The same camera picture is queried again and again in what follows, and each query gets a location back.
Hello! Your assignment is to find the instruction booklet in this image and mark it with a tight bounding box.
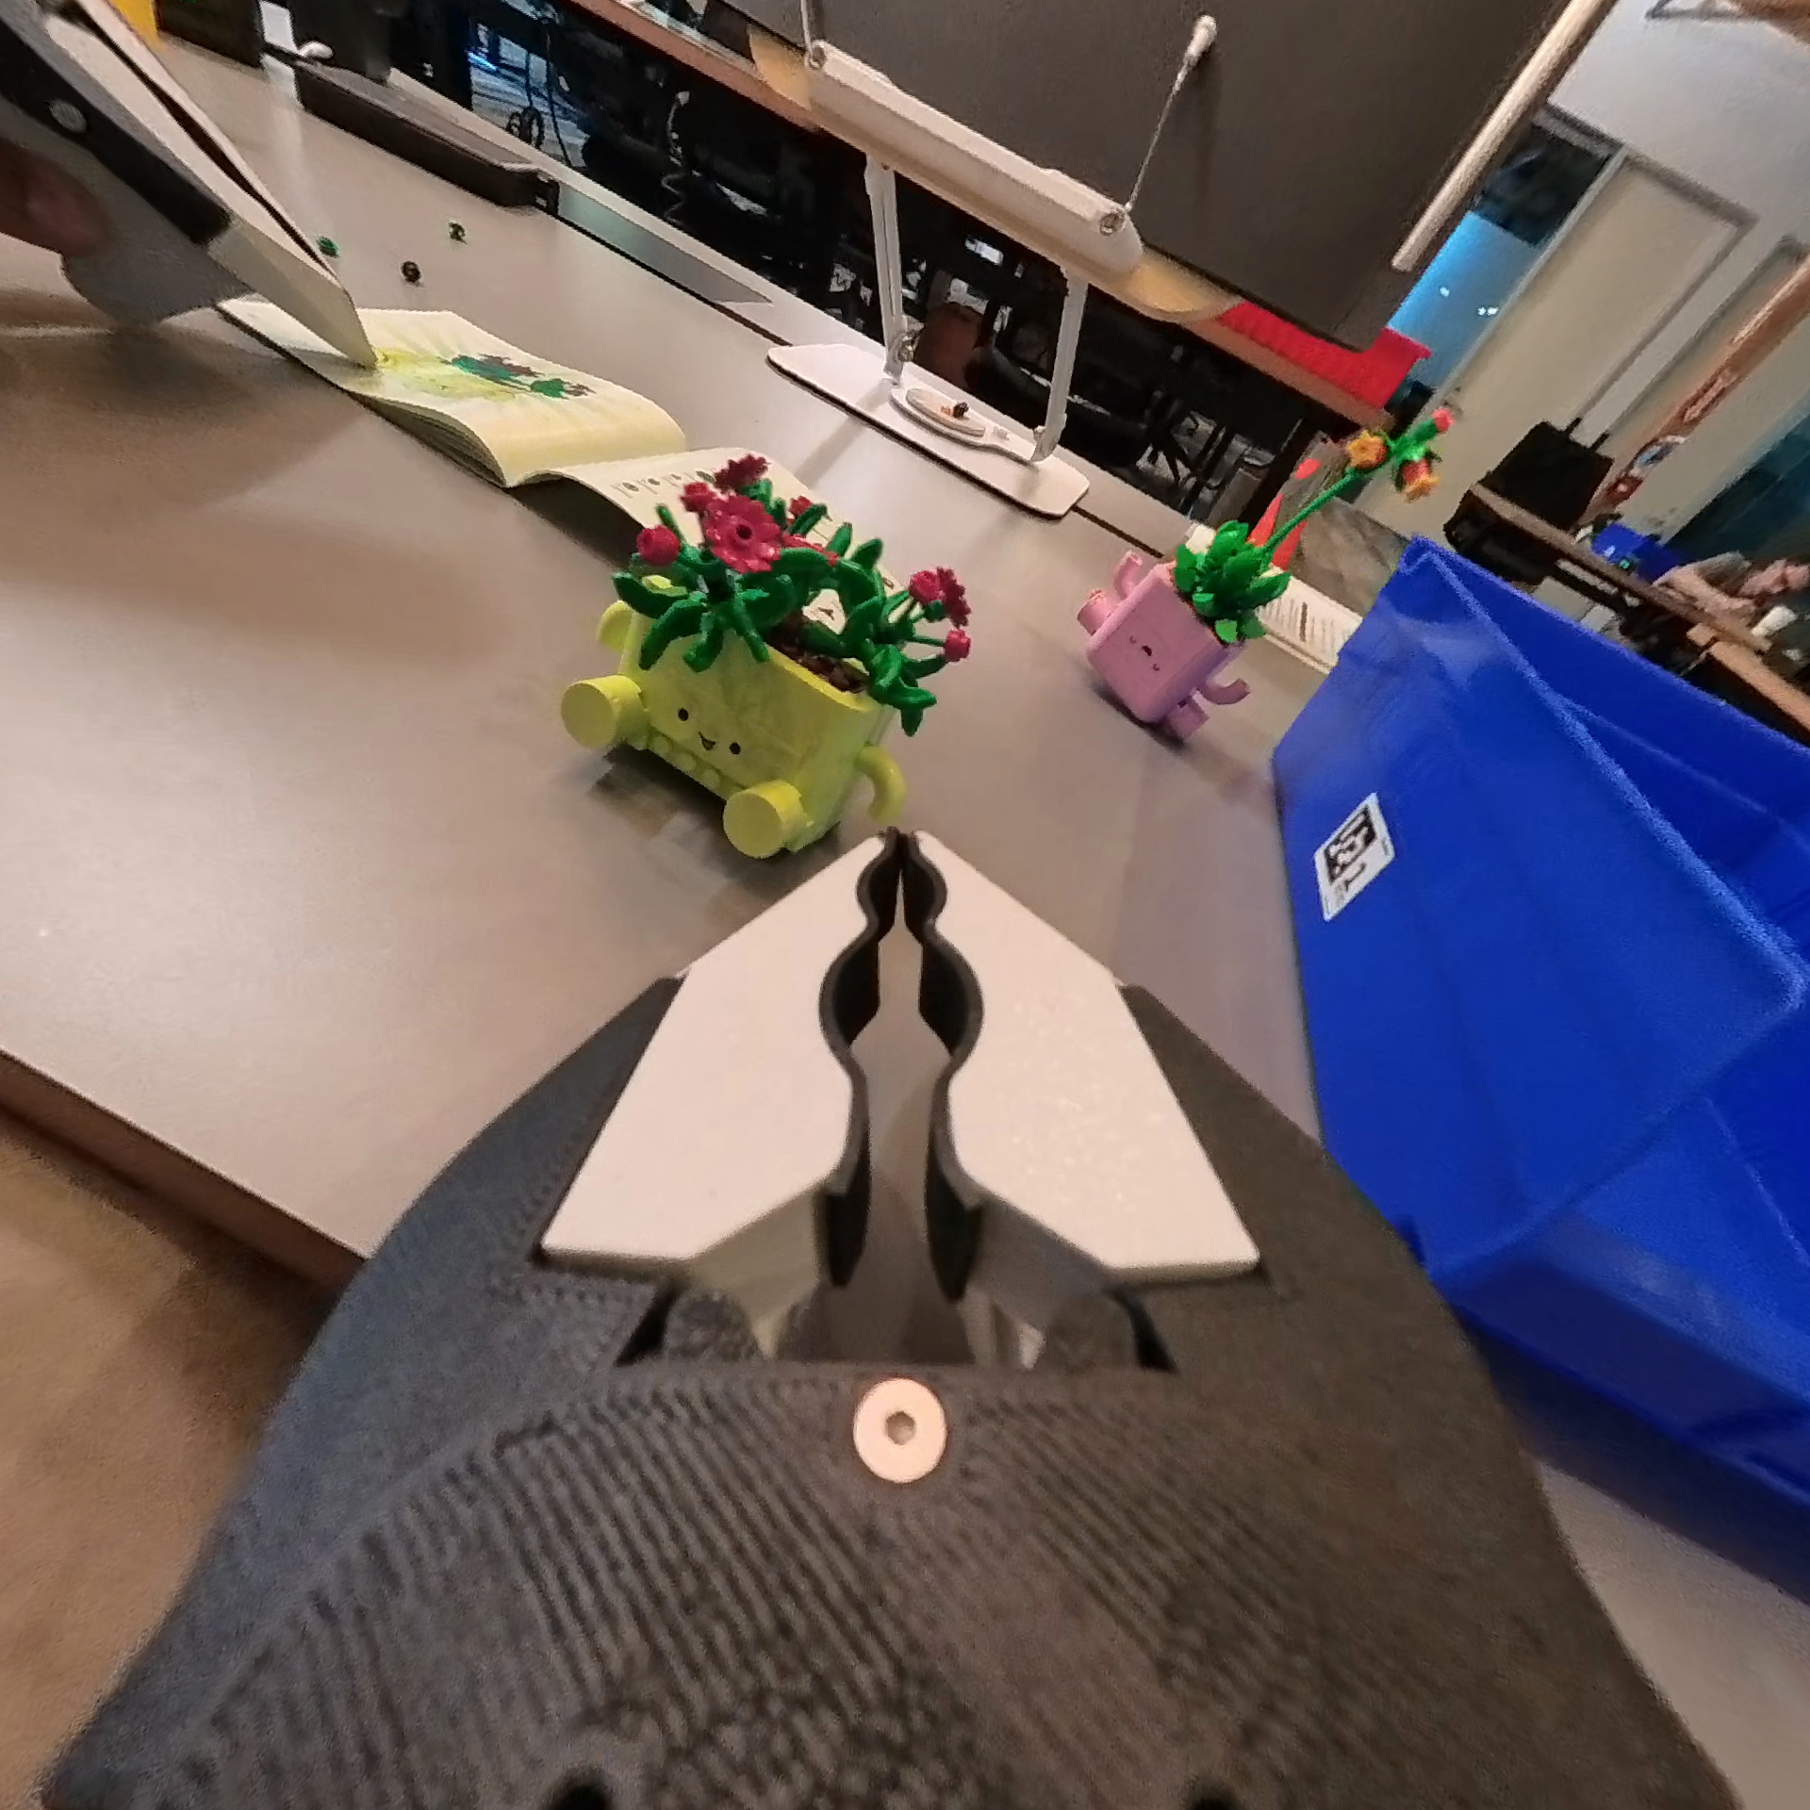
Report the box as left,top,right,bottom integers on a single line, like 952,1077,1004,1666
216,301,908,603

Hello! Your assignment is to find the flat black power brick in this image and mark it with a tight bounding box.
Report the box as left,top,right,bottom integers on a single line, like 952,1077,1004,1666
288,63,563,213

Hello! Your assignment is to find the dark grey partition panel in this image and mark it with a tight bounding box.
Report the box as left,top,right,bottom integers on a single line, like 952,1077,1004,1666
734,0,1578,348

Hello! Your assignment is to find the red plastic crate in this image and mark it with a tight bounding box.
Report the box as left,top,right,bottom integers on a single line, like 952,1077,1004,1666
1214,293,1433,416

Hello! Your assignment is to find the yellow brick flower planter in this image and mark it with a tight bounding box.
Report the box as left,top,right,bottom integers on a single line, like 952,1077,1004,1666
558,455,979,863

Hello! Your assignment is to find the pink brick planter figure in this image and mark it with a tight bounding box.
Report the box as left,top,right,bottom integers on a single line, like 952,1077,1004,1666
1075,408,1460,749

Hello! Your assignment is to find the black equipment case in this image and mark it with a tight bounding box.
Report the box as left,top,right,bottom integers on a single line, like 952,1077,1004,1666
1442,416,1617,583

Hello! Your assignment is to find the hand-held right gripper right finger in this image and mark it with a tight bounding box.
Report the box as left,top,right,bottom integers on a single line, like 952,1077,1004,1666
905,833,1266,1366

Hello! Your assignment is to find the wooden top desk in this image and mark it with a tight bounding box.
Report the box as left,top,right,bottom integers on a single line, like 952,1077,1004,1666
564,0,1433,427

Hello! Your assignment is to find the white printed mat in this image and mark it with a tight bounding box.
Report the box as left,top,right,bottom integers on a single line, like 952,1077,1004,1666
1257,587,1371,680

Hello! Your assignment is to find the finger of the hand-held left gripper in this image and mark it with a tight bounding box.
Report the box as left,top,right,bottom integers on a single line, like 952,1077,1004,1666
0,0,382,373
83,0,312,256

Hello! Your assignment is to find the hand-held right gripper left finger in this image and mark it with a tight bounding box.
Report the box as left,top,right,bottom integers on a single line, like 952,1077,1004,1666
537,833,908,1349

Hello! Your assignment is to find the person's left hand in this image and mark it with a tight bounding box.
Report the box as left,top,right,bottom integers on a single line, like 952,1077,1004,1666
0,139,113,271

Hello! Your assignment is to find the white desk lamp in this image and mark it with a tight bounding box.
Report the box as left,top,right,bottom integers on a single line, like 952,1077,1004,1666
750,11,1224,521

